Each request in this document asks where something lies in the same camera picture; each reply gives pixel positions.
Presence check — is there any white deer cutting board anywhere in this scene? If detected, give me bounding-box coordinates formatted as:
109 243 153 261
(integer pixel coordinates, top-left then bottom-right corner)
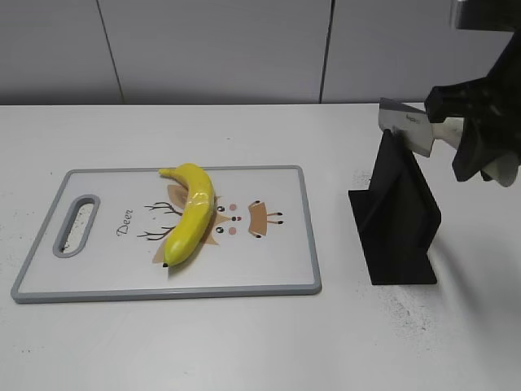
11 165 322 304

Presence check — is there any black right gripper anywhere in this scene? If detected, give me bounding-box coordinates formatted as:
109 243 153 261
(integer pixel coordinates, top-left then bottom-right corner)
424 34 520 182

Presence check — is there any black knife stand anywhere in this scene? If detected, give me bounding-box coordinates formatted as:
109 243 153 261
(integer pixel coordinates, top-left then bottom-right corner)
348 130 441 286

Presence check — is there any white-handled kitchen knife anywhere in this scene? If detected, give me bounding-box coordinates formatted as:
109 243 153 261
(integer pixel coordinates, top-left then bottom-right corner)
378 97 521 188

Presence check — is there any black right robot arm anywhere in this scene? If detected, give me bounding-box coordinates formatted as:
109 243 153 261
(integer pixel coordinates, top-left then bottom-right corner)
424 1 520 187

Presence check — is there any yellow plastic banana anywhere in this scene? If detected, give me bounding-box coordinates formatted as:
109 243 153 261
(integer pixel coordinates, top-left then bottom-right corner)
159 163 215 267

